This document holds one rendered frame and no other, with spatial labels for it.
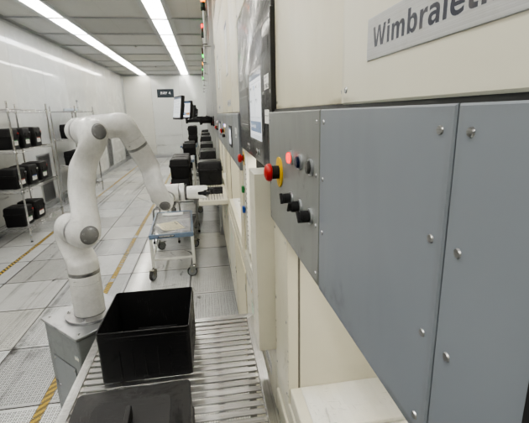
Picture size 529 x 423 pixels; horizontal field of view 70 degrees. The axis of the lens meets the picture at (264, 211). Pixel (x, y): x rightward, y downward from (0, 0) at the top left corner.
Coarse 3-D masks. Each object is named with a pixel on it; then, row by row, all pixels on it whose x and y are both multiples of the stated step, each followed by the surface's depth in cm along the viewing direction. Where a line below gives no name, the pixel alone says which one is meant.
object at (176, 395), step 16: (160, 384) 101; (176, 384) 101; (80, 400) 96; (96, 400) 96; (112, 400) 96; (128, 400) 95; (144, 400) 95; (160, 400) 95; (176, 400) 95; (80, 416) 91; (96, 416) 90; (112, 416) 90; (128, 416) 86; (144, 416) 90; (160, 416) 90; (176, 416) 90; (192, 416) 100
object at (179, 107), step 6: (180, 96) 436; (174, 102) 464; (180, 102) 435; (174, 108) 464; (180, 108) 435; (174, 114) 463; (180, 114) 435; (186, 120) 455; (192, 120) 454; (198, 120) 452; (204, 120) 455; (210, 120) 461
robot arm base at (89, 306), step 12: (96, 276) 152; (72, 288) 150; (84, 288) 150; (96, 288) 153; (72, 300) 153; (84, 300) 151; (96, 300) 153; (72, 312) 157; (84, 312) 152; (96, 312) 154; (72, 324) 150; (84, 324) 150
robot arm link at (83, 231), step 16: (80, 128) 138; (96, 128) 138; (80, 144) 138; (96, 144) 140; (80, 160) 142; (96, 160) 145; (80, 176) 143; (96, 176) 149; (80, 192) 143; (80, 208) 142; (96, 208) 147; (80, 224) 140; (96, 224) 145; (80, 240) 141; (96, 240) 145
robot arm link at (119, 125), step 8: (120, 112) 155; (72, 120) 146; (104, 120) 151; (112, 120) 151; (120, 120) 152; (128, 120) 155; (64, 128) 148; (112, 128) 152; (120, 128) 153; (128, 128) 155; (136, 128) 158; (112, 136) 154; (120, 136) 155; (128, 136) 156; (136, 136) 158; (128, 144) 158; (136, 144) 159
